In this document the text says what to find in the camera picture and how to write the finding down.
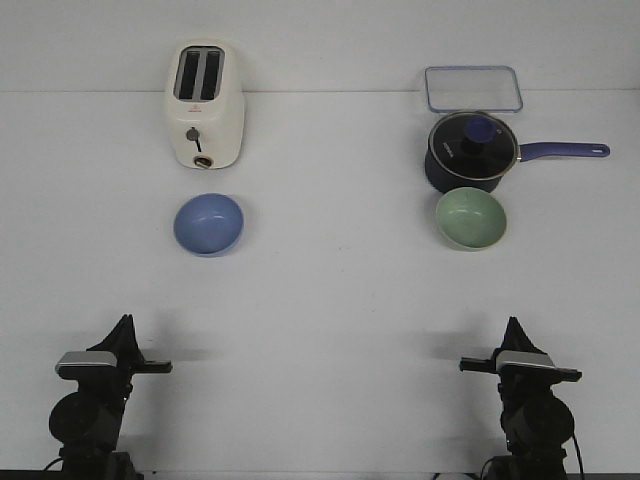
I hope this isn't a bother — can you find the green bowl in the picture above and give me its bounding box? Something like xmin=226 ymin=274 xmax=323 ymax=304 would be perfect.
xmin=435 ymin=187 xmax=508 ymax=251

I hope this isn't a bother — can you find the blue bowl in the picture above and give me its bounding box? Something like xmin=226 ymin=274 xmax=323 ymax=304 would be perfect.
xmin=173 ymin=193 xmax=244 ymax=257

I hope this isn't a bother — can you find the clear rectangular plastic container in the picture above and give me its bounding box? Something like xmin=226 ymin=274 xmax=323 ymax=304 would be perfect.
xmin=424 ymin=65 xmax=523 ymax=113

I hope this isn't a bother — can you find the dark blue saucepan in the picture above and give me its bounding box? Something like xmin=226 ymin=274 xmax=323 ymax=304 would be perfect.
xmin=424 ymin=142 xmax=610 ymax=193

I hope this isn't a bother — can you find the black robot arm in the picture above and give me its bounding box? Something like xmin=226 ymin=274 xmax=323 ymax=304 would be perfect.
xmin=49 ymin=314 xmax=172 ymax=479
xmin=459 ymin=316 xmax=582 ymax=479

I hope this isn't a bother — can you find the glass pot lid blue knob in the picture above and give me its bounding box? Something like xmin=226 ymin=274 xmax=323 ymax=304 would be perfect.
xmin=429 ymin=112 xmax=518 ymax=180

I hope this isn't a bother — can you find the white two-slot toaster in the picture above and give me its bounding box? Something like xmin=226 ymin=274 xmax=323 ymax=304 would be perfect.
xmin=164 ymin=39 xmax=245 ymax=170

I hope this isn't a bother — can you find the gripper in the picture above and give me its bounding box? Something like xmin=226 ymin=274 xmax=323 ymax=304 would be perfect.
xmin=86 ymin=314 xmax=173 ymax=395
xmin=459 ymin=316 xmax=581 ymax=395

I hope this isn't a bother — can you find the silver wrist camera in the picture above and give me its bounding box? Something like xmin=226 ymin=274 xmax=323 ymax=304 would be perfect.
xmin=495 ymin=350 xmax=555 ymax=372
xmin=54 ymin=351 xmax=117 ymax=380

